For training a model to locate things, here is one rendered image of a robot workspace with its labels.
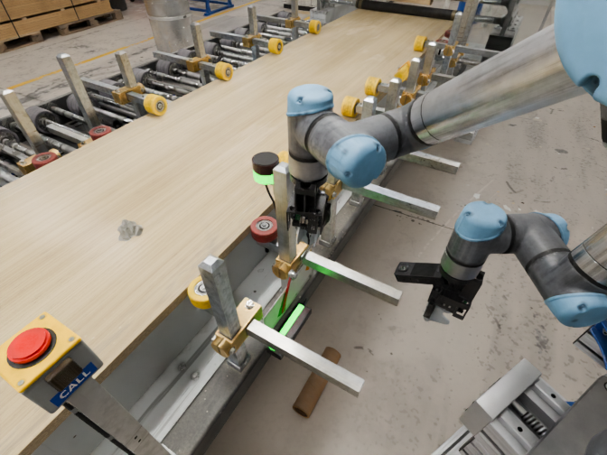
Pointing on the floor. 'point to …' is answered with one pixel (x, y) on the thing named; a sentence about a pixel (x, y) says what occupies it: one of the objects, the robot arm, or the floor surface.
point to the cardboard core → (313, 387)
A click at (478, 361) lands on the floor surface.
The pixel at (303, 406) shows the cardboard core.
